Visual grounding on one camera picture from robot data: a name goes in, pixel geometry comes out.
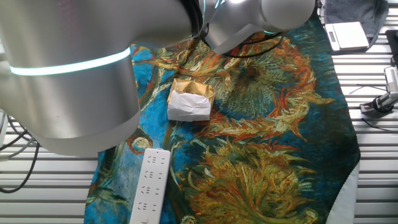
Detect gold white tissue pack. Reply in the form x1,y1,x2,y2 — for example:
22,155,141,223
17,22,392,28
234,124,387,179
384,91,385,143
167,78,216,123

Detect sunflower painting cloth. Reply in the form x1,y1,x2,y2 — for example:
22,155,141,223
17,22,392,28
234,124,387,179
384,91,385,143
83,12,361,224

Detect white power strip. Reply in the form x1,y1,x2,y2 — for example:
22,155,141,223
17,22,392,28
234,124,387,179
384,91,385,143
129,147,172,224

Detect silver digital scale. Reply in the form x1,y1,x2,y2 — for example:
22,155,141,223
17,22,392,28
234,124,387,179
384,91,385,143
324,21,370,52

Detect dark grey towel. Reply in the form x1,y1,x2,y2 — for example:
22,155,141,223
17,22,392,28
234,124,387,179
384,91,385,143
320,0,390,54

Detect black stand block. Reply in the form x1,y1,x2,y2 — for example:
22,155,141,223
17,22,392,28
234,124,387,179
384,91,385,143
385,29,398,66

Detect black base cables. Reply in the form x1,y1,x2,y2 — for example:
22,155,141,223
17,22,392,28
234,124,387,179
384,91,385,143
0,114,41,194

